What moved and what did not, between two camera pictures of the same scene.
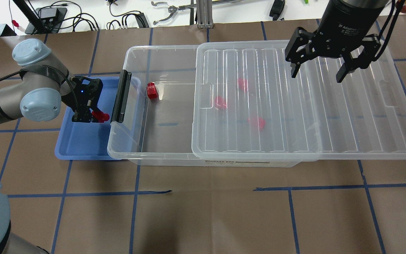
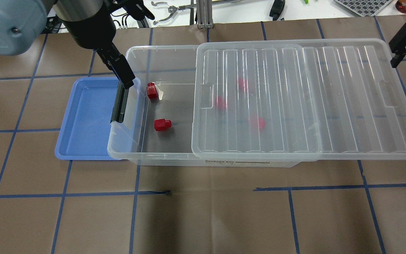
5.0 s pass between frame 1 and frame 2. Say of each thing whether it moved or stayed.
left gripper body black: moved
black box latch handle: stayed
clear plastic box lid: stayed
